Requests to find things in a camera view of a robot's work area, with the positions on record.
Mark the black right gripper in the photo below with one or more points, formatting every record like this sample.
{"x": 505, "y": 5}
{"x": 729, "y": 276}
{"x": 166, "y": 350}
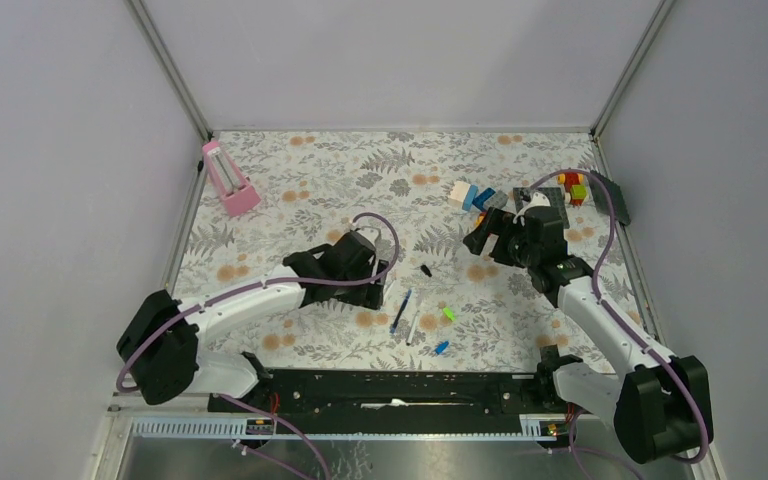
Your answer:
{"x": 492, "y": 223}

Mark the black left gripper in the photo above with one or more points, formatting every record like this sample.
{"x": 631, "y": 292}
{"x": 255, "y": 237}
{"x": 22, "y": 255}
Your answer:
{"x": 369, "y": 298}

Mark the white pen dark tip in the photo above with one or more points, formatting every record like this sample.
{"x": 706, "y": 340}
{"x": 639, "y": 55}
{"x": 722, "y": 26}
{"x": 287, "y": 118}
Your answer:
{"x": 413, "y": 328}

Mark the blue pen cap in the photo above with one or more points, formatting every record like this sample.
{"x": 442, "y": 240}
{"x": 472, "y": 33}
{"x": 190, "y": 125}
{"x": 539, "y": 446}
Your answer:
{"x": 441, "y": 347}

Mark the white pen green tip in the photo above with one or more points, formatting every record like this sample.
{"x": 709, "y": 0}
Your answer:
{"x": 388, "y": 290}

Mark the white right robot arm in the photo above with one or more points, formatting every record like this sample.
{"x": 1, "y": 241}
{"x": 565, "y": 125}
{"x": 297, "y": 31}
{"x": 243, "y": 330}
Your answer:
{"x": 657, "y": 403}

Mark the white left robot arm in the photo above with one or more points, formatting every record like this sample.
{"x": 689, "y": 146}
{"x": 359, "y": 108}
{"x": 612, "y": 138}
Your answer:
{"x": 165, "y": 345}

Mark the blue gel pen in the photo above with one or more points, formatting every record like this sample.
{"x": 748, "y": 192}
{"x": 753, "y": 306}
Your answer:
{"x": 400, "y": 312}

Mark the orange toy car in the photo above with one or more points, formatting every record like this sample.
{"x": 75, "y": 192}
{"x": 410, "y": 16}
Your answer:
{"x": 480, "y": 220}

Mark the blue toy brick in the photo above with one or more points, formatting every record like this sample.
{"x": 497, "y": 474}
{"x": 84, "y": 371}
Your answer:
{"x": 480, "y": 200}

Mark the grey toy brick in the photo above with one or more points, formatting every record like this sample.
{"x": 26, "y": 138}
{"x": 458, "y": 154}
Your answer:
{"x": 498, "y": 200}

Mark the white and blue brick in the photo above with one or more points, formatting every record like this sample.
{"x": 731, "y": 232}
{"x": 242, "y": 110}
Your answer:
{"x": 461, "y": 195}

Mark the grey lego baseplate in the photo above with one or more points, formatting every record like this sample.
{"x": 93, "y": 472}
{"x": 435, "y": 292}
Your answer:
{"x": 555, "y": 195}

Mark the red yellow green brick stack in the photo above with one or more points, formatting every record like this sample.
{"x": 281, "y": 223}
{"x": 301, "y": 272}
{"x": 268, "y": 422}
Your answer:
{"x": 574, "y": 186}

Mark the floral table mat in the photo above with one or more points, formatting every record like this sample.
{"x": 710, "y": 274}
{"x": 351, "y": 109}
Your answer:
{"x": 315, "y": 185}

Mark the dark grey lego plate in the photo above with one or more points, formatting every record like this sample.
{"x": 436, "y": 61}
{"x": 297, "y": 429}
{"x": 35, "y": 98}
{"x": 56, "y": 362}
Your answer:
{"x": 608, "y": 197}

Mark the pink metronome box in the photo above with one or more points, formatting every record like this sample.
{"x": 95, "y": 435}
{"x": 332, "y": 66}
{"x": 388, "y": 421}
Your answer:
{"x": 235, "y": 191}

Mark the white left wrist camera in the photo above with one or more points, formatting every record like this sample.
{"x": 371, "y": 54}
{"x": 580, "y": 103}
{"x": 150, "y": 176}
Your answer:
{"x": 371, "y": 233}

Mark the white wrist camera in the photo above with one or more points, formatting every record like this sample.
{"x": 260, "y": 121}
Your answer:
{"x": 534, "y": 199}
{"x": 371, "y": 233}

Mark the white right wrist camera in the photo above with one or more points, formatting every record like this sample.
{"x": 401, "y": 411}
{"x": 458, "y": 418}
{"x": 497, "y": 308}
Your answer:
{"x": 534, "y": 199}

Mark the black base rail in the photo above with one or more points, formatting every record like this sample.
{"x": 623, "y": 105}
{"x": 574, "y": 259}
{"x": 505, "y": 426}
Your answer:
{"x": 355, "y": 397}

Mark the white cable duct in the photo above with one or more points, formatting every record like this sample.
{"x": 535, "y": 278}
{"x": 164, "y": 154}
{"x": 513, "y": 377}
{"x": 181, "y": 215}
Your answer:
{"x": 517, "y": 428}

